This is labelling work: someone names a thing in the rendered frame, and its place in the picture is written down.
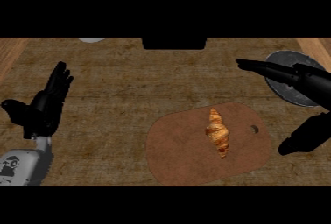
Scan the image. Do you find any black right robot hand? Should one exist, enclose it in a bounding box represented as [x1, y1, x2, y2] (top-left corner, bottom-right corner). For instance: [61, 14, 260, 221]
[233, 58, 331, 157]

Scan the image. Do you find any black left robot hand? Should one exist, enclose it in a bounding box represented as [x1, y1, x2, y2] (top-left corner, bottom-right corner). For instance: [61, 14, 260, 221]
[0, 60, 75, 140]

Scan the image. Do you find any dark grey pan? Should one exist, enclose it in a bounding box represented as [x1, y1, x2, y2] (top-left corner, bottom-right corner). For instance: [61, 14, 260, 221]
[263, 50, 328, 108]

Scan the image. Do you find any golden brown croissant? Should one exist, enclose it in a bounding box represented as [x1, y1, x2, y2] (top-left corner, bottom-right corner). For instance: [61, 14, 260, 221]
[202, 107, 232, 160]

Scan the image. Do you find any brown wooden cutting board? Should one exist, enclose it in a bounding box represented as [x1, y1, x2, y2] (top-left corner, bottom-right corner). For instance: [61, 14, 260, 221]
[145, 101, 273, 186]

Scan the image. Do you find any white round object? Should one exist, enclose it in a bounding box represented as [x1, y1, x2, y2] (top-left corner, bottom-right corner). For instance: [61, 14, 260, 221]
[77, 38, 108, 44]

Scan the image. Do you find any black appliance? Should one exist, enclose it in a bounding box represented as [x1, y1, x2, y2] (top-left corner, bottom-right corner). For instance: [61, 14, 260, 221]
[140, 38, 208, 51]

